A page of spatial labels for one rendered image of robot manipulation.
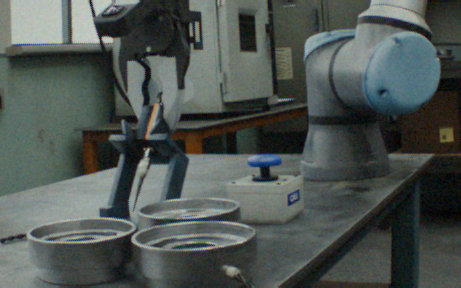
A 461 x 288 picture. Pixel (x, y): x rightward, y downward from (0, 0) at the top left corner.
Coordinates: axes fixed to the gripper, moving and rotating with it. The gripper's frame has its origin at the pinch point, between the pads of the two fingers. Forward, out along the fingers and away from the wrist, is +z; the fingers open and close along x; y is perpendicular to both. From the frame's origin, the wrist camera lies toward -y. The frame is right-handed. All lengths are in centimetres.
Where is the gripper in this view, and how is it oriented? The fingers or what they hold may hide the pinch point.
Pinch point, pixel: (156, 121)
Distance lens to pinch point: 86.4
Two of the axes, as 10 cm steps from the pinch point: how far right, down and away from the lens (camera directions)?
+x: -9.1, 0.1, 4.2
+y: 4.2, -1.2, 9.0
